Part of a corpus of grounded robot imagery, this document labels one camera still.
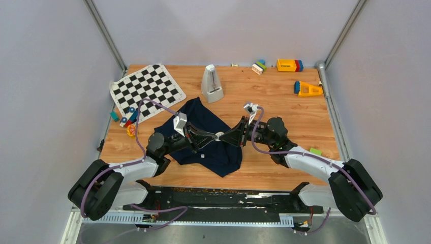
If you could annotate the white metronome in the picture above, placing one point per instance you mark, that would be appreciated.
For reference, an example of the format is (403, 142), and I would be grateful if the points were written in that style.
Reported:
(211, 87)

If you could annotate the blue red toy car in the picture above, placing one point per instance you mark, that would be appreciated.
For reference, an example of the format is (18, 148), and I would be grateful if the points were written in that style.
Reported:
(129, 116)

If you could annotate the teal toy block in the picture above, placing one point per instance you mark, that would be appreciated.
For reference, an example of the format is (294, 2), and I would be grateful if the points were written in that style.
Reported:
(114, 116)

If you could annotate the yellow toy block bin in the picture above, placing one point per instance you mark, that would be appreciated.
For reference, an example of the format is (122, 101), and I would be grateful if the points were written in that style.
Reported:
(287, 65)

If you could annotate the red blue block pair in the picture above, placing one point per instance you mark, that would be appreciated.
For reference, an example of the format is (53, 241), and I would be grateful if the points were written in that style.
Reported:
(299, 65)

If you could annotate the green toy block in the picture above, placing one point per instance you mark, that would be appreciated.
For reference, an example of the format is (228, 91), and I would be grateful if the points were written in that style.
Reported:
(315, 151)

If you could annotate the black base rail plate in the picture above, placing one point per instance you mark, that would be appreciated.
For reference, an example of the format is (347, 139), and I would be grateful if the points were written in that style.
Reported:
(228, 205)

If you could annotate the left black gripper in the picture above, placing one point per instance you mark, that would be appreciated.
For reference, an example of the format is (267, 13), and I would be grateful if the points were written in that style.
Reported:
(191, 138)

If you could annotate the navy blue garment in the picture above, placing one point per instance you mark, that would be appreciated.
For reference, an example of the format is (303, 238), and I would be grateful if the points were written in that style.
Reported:
(219, 157)

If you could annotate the black white checkerboard mat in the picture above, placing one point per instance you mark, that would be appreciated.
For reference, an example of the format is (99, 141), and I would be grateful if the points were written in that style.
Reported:
(152, 82)

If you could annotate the yellow red toy piece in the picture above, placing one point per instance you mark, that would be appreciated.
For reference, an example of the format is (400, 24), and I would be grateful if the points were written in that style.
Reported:
(131, 131)

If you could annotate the grey corner pipe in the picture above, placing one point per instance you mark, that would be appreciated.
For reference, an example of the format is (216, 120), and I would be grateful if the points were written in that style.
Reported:
(321, 67)

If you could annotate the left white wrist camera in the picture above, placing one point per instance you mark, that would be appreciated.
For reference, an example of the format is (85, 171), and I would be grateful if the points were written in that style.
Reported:
(179, 122)

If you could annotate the yellow blue toy wedge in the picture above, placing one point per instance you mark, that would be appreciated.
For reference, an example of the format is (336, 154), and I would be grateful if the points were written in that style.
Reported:
(303, 89)

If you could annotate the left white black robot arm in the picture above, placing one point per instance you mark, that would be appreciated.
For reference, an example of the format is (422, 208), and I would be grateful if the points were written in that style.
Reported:
(104, 186)

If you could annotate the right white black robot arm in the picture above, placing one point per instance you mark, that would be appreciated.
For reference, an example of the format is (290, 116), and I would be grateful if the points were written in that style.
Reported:
(349, 187)

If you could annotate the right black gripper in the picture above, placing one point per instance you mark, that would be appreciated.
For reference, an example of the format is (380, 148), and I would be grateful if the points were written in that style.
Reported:
(233, 135)

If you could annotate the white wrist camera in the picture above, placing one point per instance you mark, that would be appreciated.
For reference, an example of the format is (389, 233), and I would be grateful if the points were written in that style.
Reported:
(251, 109)
(179, 122)

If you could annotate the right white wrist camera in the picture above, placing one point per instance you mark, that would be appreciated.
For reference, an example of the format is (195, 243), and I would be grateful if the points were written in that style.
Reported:
(251, 109)

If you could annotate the white green blue block stack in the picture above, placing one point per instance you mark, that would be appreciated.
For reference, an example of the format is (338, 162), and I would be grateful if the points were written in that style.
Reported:
(259, 67)

